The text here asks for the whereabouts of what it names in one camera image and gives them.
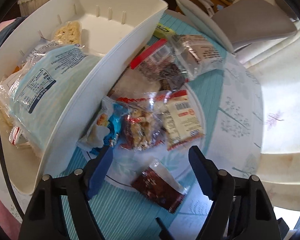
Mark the red-top dark snack packet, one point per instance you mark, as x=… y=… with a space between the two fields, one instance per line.
x=162 y=70

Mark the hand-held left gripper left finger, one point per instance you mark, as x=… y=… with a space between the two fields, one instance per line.
x=100 y=172

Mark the white red snack packet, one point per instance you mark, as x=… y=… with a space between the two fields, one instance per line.
x=182 y=120

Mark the green cake packet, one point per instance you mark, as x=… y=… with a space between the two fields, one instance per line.
x=165 y=30

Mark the blue jeans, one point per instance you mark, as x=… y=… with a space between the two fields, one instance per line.
x=5 y=35

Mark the grey office chair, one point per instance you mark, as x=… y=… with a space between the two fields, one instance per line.
x=252 y=22

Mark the light blue snack packet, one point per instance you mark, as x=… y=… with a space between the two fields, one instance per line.
x=47 y=90

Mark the tree print tablecloth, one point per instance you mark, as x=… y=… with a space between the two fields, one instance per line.
x=235 y=120

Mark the dark red snack packet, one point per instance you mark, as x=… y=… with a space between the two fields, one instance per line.
x=157 y=187

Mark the clear nut bar packet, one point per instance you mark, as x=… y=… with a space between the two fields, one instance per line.
x=140 y=125

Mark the white floral curtain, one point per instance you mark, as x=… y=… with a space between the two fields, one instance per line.
x=285 y=105

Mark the white plastic bin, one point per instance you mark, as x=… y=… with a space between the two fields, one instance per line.
x=90 y=92

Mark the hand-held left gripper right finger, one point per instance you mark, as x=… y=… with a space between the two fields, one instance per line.
x=201 y=175

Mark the blue white snack packet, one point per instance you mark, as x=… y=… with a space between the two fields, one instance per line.
x=112 y=125

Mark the white round plate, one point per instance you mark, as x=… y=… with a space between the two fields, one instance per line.
x=130 y=165

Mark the clear yellow puffs packet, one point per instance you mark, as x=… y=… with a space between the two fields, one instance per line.
x=66 y=31

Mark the clear brown bread packet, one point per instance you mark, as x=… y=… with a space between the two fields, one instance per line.
x=197 y=50

